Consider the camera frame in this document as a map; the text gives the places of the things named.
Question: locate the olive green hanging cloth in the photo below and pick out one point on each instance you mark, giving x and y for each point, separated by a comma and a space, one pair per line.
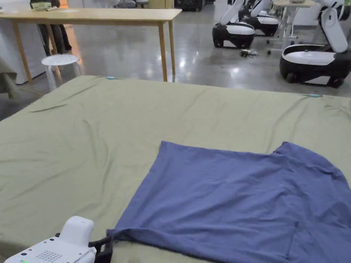
6, 76

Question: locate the white and black wheeled robot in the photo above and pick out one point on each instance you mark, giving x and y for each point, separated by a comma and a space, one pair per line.
264, 22
235, 30
312, 59

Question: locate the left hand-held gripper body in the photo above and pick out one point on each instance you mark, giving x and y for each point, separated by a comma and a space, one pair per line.
68, 246

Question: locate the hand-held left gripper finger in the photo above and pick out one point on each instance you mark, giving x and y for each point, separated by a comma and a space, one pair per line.
101, 240
106, 253

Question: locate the white desk with wooden top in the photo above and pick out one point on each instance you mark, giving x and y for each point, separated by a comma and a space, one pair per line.
288, 16

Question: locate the white low cabinet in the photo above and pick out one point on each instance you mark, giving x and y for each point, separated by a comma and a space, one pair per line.
11, 52

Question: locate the bed with pale green sheet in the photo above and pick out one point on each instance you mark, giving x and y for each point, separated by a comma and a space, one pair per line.
82, 142

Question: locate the blue shirt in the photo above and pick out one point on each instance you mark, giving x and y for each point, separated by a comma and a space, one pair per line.
233, 202

